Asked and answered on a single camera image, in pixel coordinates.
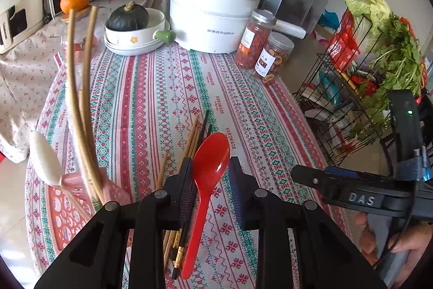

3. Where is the bunch of leafy celery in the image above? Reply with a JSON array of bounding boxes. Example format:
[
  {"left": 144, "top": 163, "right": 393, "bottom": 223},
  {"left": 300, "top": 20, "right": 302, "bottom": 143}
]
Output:
[{"left": 348, "top": 13, "right": 430, "bottom": 141}]

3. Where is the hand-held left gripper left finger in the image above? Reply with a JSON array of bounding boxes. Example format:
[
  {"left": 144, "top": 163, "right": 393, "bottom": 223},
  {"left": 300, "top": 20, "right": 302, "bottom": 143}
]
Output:
[{"left": 34, "top": 156, "right": 195, "bottom": 289}]

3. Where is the white plastic spoon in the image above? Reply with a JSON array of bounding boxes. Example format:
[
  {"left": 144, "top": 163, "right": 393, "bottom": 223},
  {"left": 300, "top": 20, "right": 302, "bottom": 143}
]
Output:
[{"left": 29, "top": 130, "right": 92, "bottom": 222}]

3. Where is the white floral cloth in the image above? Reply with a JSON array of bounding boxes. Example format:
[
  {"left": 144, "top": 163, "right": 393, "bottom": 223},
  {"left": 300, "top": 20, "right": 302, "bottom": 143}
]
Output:
[{"left": 0, "top": 0, "right": 170, "bottom": 163}]

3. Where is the striped patterned tablecloth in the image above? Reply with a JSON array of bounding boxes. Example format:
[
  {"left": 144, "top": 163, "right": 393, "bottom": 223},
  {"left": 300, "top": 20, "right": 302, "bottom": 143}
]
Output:
[{"left": 25, "top": 42, "right": 354, "bottom": 289}]

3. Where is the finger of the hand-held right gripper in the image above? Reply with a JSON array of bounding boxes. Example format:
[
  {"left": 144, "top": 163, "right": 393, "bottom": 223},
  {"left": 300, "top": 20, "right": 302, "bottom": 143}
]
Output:
[
  {"left": 291, "top": 164, "right": 346, "bottom": 206},
  {"left": 326, "top": 166, "right": 373, "bottom": 179}
]

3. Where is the black wire rack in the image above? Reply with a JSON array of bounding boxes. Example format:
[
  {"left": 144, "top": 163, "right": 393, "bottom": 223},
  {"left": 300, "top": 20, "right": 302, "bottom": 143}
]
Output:
[{"left": 293, "top": 9, "right": 433, "bottom": 168}]

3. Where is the white electric cooking pot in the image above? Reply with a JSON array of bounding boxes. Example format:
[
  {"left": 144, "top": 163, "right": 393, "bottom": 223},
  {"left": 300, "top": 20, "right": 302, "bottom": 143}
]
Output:
[{"left": 169, "top": 0, "right": 307, "bottom": 54}]

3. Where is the blue plastic bag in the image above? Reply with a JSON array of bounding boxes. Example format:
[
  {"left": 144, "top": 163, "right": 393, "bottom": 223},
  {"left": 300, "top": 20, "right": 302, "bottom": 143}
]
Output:
[{"left": 318, "top": 9, "right": 340, "bottom": 30}]

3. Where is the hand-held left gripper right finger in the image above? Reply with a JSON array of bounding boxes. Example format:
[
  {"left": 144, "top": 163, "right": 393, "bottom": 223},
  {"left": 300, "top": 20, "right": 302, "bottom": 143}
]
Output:
[{"left": 228, "top": 156, "right": 388, "bottom": 289}]

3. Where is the teal packet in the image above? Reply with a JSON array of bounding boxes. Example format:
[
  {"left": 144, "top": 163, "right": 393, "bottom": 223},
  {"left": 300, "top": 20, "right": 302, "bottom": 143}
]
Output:
[{"left": 318, "top": 74, "right": 343, "bottom": 107}]

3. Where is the dark green pumpkin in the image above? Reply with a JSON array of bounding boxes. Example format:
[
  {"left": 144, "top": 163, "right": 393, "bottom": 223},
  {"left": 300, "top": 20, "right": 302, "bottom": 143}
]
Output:
[{"left": 106, "top": 1, "right": 150, "bottom": 31}]

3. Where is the red plastic spoon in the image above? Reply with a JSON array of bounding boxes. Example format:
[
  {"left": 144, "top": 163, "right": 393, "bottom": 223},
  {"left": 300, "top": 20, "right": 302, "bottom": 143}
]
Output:
[{"left": 181, "top": 132, "right": 231, "bottom": 280}]

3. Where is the brown wooden chopstick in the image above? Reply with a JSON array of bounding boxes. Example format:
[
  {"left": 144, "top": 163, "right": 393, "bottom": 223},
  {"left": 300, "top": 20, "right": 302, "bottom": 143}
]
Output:
[
  {"left": 66, "top": 9, "right": 102, "bottom": 205},
  {"left": 79, "top": 5, "right": 106, "bottom": 205}
]

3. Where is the white bowl with green handle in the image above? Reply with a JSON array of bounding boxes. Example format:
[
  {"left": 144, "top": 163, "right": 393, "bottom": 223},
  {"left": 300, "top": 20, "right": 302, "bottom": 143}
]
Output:
[{"left": 104, "top": 8, "right": 176, "bottom": 46}]

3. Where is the pink perforated utensil holder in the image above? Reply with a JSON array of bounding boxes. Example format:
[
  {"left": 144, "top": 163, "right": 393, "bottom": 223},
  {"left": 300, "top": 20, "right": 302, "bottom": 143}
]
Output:
[{"left": 47, "top": 167, "right": 132, "bottom": 252}]

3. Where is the jar of dried fruit slices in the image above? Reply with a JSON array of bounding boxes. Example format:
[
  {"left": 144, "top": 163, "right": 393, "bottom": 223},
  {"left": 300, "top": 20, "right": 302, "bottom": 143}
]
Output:
[{"left": 252, "top": 32, "right": 296, "bottom": 85}]

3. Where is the glass jar with wooden lid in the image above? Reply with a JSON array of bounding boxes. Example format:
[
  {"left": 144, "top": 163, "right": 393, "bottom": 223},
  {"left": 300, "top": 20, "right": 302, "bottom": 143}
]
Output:
[{"left": 60, "top": 5, "right": 102, "bottom": 54}]

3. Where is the jar of red dried fruit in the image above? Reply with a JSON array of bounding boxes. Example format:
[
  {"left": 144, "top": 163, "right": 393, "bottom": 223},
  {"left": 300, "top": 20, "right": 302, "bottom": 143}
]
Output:
[{"left": 236, "top": 9, "right": 277, "bottom": 69}]

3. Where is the person's right hand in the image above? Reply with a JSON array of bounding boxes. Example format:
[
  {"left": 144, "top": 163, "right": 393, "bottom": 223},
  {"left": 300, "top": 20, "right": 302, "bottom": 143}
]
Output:
[{"left": 355, "top": 212, "right": 433, "bottom": 264}]

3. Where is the red snack packet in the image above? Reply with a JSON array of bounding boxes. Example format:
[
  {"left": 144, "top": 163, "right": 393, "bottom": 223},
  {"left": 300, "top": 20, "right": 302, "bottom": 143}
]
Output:
[{"left": 326, "top": 9, "right": 359, "bottom": 71}]

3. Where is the napa cabbage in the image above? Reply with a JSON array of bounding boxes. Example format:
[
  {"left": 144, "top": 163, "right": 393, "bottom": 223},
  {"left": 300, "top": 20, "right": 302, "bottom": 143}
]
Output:
[{"left": 344, "top": 0, "right": 393, "bottom": 53}]

